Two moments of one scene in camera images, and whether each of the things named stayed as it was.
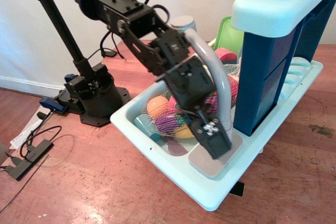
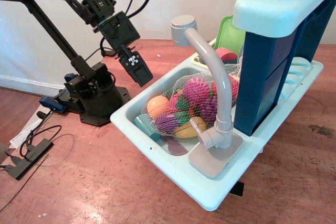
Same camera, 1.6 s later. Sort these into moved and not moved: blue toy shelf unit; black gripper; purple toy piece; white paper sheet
Moved: black gripper
Not moved: purple toy piece; white paper sheet; blue toy shelf unit
